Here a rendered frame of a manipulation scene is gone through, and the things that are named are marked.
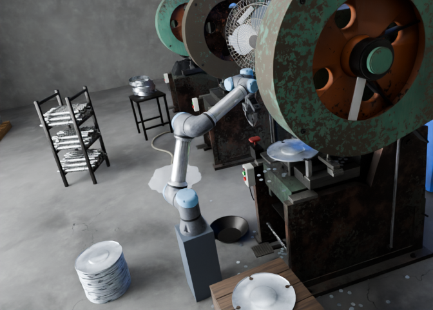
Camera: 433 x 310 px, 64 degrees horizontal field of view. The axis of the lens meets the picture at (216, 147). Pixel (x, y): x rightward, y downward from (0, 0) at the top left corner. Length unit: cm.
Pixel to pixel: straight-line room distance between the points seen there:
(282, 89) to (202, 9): 181
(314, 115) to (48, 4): 736
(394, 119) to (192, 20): 189
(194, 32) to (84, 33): 544
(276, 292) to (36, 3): 752
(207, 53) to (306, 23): 182
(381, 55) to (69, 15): 736
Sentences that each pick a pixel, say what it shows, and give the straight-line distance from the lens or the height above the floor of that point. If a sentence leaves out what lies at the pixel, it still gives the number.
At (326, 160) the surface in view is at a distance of 195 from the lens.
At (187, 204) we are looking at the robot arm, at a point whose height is 65.
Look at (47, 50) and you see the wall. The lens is 841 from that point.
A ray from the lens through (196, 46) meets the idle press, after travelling 305.
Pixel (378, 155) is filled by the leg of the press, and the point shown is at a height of 76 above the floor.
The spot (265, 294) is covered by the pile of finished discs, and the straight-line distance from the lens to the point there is 176.
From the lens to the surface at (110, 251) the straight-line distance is 243.
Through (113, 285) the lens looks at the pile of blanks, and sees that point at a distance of 240.
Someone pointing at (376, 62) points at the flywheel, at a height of 133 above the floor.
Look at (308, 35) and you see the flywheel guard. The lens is 136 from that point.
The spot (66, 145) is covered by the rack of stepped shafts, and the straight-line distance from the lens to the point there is 387.
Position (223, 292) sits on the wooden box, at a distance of 180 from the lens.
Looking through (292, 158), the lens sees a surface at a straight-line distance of 193.
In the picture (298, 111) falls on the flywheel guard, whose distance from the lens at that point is 140.
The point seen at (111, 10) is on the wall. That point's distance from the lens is 825.
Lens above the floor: 165
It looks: 24 degrees down
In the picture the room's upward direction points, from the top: 9 degrees counter-clockwise
